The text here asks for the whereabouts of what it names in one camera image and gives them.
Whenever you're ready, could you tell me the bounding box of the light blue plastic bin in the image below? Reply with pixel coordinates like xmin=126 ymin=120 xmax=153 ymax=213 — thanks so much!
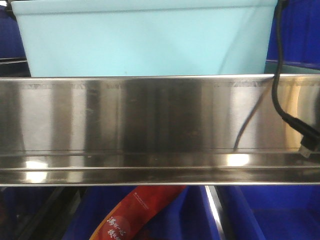
xmin=11 ymin=0 xmax=277 ymax=77

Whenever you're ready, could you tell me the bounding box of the red printed package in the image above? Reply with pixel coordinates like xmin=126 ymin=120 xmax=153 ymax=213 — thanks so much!
xmin=90 ymin=185 xmax=186 ymax=240

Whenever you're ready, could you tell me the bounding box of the stainless steel rack rail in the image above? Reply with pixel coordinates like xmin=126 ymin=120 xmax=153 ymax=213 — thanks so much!
xmin=0 ymin=74 xmax=320 ymax=187

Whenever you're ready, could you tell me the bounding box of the black cable with plug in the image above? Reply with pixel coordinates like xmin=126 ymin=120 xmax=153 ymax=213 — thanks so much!
xmin=271 ymin=0 xmax=320 ymax=159

